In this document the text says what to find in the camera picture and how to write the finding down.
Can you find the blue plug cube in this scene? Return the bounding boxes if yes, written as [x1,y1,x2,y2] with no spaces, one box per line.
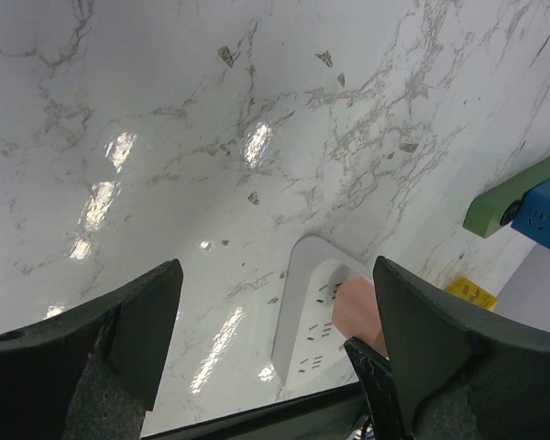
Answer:
[511,180,550,250]

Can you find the pink plug cube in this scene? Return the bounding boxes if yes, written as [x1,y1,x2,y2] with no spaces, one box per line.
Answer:
[332,277,388,358]

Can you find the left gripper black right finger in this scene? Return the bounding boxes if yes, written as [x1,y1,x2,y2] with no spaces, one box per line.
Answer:
[373,257,550,439]

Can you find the yellow plug cube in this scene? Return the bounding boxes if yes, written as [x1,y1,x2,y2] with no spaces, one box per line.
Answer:
[445,277,498,312]

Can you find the white angled socket block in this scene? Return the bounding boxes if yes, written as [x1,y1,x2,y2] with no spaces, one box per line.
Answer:
[271,236,372,392]

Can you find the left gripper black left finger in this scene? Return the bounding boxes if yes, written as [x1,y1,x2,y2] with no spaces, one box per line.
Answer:
[0,259,183,439]

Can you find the green power strip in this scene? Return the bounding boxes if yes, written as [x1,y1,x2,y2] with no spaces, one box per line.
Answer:
[463,156,550,238]

